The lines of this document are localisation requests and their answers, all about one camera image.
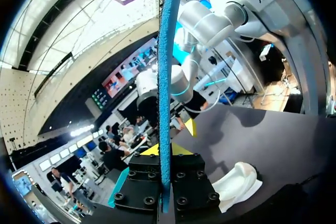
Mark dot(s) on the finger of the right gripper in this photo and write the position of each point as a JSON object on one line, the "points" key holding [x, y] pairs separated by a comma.
{"points": [[191, 127]]}

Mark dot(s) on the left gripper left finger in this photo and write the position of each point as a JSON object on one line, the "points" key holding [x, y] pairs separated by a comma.
{"points": [[139, 184]]}

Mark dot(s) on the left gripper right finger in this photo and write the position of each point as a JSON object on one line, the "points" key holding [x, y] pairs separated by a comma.
{"points": [[191, 187]]}

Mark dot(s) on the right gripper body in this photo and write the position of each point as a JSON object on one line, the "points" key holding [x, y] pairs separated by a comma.
{"points": [[147, 110]]}

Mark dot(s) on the white shoe with navy mark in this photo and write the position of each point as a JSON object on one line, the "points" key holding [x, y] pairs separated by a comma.
{"points": [[239, 182]]}

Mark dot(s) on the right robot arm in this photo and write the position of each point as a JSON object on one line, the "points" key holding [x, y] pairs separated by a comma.
{"points": [[210, 22]]}

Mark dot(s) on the person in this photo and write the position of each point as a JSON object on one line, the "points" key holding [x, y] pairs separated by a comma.
{"points": [[198, 103], [69, 187], [113, 157]]}

